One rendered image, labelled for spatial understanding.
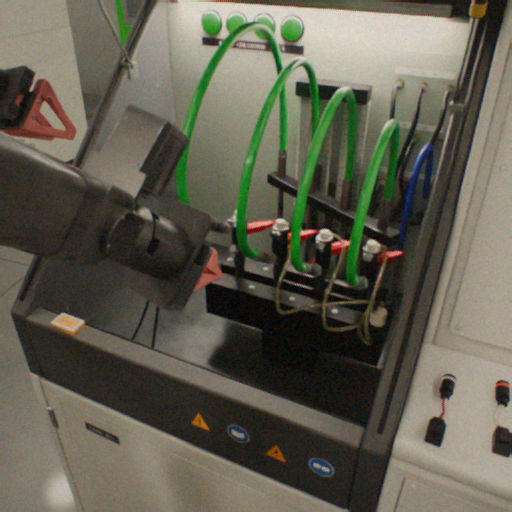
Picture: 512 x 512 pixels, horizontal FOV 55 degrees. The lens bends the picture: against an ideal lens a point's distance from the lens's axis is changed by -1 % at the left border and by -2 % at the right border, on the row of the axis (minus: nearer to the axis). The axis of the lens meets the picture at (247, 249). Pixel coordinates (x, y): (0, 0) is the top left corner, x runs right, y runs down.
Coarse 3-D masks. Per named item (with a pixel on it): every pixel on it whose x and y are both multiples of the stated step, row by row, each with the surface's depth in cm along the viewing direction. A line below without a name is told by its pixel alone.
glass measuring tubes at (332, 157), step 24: (360, 96) 94; (336, 120) 99; (360, 120) 98; (336, 144) 102; (360, 144) 101; (336, 168) 105; (360, 168) 104; (336, 192) 109; (312, 240) 115; (336, 240) 112
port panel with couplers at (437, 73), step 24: (408, 72) 91; (432, 72) 90; (456, 72) 88; (408, 96) 94; (432, 96) 92; (384, 120) 98; (408, 120) 96; (432, 120) 94; (384, 168) 103; (408, 168) 100
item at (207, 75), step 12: (252, 24) 76; (228, 36) 71; (240, 36) 73; (264, 36) 82; (228, 48) 71; (276, 48) 86; (216, 60) 69; (276, 60) 88; (204, 72) 68; (276, 72) 91; (204, 84) 67; (192, 108) 67; (192, 120) 67; (180, 168) 68; (180, 180) 68; (180, 192) 69
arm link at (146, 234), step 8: (144, 192) 42; (136, 208) 43; (144, 208) 44; (144, 216) 43; (152, 224) 44; (144, 232) 43; (152, 232) 44; (136, 240) 42; (144, 240) 43; (136, 248) 43; (144, 248) 43; (136, 256) 44
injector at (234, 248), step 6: (246, 216) 90; (246, 222) 90; (234, 228) 90; (246, 228) 91; (234, 234) 91; (246, 234) 92; (234, 240) 92; (234, 246) 90; (234, 252) 91; (240, 252) 93; (234, 258) 95; (240, 258) 94; (240, 264) 95; (240, 270) 95; (240, 276) 96
